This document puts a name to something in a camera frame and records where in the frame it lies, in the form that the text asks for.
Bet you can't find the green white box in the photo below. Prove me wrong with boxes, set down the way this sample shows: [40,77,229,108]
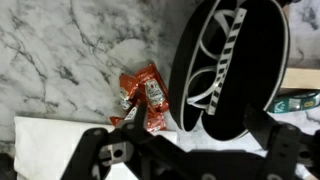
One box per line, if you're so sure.
[267,90,320,115]

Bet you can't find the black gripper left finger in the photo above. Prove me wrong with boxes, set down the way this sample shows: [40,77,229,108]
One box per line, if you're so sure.
[59,101,188,180]

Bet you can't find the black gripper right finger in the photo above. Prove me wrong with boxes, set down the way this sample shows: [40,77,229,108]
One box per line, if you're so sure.
[244,103,320,180]

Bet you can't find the white striped glasses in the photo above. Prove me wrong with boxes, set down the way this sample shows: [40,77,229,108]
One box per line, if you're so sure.
[186,7,248,116]

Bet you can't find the wooden block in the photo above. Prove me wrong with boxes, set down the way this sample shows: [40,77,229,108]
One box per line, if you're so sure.
[280,67,320,90]

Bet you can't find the red ketchup packet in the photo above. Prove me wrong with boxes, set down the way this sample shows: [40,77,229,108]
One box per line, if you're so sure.
[118,73,140,112]
[145,109,168,133]
[109,103,141,128]
[134,63,170,114]

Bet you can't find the white paper napkin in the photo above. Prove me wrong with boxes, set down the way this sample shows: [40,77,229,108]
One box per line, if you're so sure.
[13,115,178,180]

